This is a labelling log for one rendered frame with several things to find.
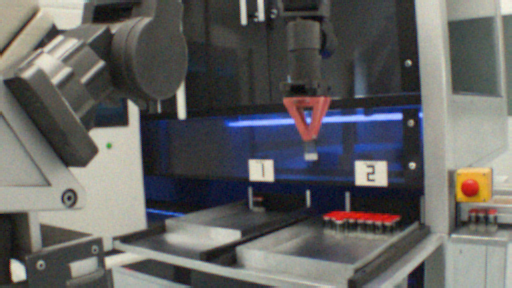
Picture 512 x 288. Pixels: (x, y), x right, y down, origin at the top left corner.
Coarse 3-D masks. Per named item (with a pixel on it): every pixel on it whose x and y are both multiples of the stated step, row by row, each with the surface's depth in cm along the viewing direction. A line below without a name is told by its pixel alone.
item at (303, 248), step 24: (264, 240) 100; (288, 240) 107; (312, 240) 107; (336, 240) 105; (360, 240) 104; (384, 240) 102; (240, 264) 92; (264, 264) 89; (288, 264) 85; (312, 264) 82; (336, 264) 79; (360, 264) 79
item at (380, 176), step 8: (360, 168) 115; (368, 168) 114; (376, 168) 112; (384, 168) 111; (360, 176) 115; (376, 176) 113; (384, 176) 111; (360, 184) 115; (368, 184) 114; (376, 184) 113; (384, 184) 111
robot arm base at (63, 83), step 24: (48, 48) 37; (72, 48) 36; (0, 72) 35; (24, 72) 30; (48, 72) 34; (72, 72) 35; (96, 72) 37; (24, 96) 31; (48, 96) 31; (72, 96) 35; (96, 96) 38; (48, 120) 32; (72, 120) 33; (72, 144) 33; (96, 144) 34
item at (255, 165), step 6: (252, 162) 136; (258, 162) 135; (264, 162) 133; (270, 162) 132; (252, 168) 136; (258, 168) 135; (264, 168) 134; (270, 168) 132; (252, 174) 136; (258, 174) 135; (264, 174) 134; (270, 174) 132; (252, 180) 137; (258, 180) 135; (264, 180) 134; (270, 180) 133
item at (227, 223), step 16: (224, 208) 141; (240, 208) 147; (304, 208) 128; (176, 224) 120; (192, 224) 116; (208, 224) 130; (224, 224) 129; (240, 224) 128; (256, 224) 127; (272, 224) 116; (224, 240) 110
